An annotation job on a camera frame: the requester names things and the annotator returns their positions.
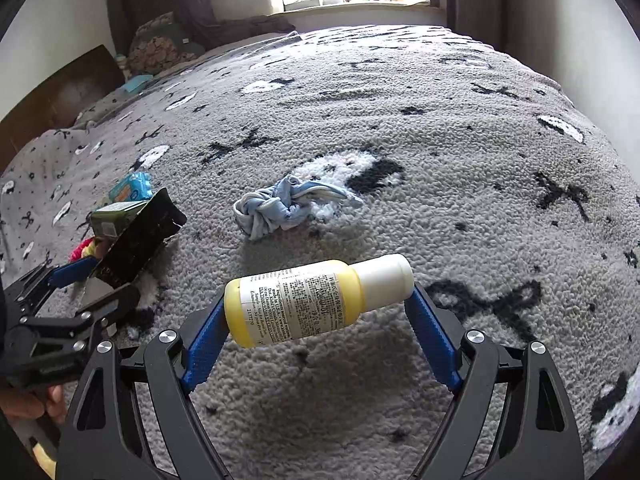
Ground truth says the black foil packet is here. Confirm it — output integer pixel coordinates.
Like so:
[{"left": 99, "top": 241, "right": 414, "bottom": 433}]
[{"left": 89, "top": 187, "right": 189, "bottom": 292}]

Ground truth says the small yellow bottle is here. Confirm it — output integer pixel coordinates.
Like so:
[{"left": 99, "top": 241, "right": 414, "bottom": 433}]
[{"left": 223, "top": 253, "right": 415, "bottom": 349}]

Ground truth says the blue tissue packet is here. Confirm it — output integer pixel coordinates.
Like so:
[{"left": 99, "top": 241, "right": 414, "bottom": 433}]
[{"left": 107, "top": 172, "right": 154, "bottom": 204}]

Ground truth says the person's left hand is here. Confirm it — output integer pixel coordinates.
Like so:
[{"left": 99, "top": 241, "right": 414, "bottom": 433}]
[{"left": 0, "top": 382, "right": 68, "bottom": 426}]

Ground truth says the blue white knotted cloth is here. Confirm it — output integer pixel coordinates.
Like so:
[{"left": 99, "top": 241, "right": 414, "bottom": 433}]
[{"left": 232, "top": 174, "right": 367, "bottom": 241}]

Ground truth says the grey printed blanket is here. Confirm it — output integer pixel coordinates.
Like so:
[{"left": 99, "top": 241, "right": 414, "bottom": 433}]
[{"left": 0, "top": 25, "right": 640, "bottom": 480}]

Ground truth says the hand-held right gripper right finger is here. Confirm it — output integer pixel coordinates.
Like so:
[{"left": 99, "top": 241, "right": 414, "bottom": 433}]
[{"left": 407, "top": 282, "right": 586, "bottom": 480}]

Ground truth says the floral pillow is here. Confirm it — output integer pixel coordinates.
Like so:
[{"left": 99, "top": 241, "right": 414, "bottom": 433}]
[{"left": 124, "top": 11, "right": 202, "bottom": 79}]

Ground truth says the dark rumpled cloth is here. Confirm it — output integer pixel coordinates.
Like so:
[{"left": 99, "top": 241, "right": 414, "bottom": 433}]
[{"left": 219, "top": 13, "right": 299, "bottom": 37}]

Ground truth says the teal packet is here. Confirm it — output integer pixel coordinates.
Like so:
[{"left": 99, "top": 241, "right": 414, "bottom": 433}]
[{"left": 121, "top": 74, "right": 154, "bottom": 94}]

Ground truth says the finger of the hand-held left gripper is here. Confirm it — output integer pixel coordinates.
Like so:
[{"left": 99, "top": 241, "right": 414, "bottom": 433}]
[
  {"left": 29, "top": 282, "right": 142, "bottom": 337},
  {"left": 2, "top": 255, "right": 101, "bottom": 318}
]

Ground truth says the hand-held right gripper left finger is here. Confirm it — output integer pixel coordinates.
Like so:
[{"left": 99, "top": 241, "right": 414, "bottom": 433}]
[{"left": 55, "top": 292, "right": 236, "bottom": 480}]

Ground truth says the dark green box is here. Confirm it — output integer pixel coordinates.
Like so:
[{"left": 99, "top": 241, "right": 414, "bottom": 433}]
[{"left": 89, "top": 200, "right": 152, "bottom": 239}]

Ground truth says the wooden headboard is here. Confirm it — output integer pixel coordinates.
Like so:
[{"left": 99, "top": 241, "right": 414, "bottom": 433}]
[{"left": 0, "top": 44, "right": 127, "bottom": 172}]

